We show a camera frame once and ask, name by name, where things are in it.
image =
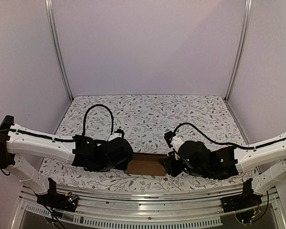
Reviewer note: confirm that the left aluminium frame post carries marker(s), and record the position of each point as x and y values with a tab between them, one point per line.
57	48

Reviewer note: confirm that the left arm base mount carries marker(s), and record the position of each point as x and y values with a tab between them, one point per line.
53	199

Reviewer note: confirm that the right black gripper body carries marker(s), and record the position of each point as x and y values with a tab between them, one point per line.
169	165

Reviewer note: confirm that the aluminium frame post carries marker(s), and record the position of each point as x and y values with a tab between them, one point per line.
57	48
240	49

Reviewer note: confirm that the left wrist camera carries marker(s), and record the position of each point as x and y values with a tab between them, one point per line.
118	133

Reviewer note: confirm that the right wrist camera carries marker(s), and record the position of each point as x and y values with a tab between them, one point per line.
174	141

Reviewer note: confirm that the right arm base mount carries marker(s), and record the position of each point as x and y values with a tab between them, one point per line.
241	201

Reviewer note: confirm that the brown cardboard box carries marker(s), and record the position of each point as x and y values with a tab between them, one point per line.
146	164

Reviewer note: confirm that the right aluminium frame post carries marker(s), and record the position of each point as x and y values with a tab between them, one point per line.
240	49

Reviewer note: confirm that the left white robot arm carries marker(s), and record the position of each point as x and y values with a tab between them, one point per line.
78	150

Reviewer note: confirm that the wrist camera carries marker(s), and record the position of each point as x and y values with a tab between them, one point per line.
118	133
174	141

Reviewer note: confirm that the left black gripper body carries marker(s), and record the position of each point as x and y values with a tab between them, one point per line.
122	166

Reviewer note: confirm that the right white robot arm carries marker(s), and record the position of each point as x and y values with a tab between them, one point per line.
232	159

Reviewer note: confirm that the floral patterned table mat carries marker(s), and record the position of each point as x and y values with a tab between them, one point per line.
145	119

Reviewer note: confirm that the aluminium front rail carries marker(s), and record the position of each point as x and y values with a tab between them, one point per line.
104	209

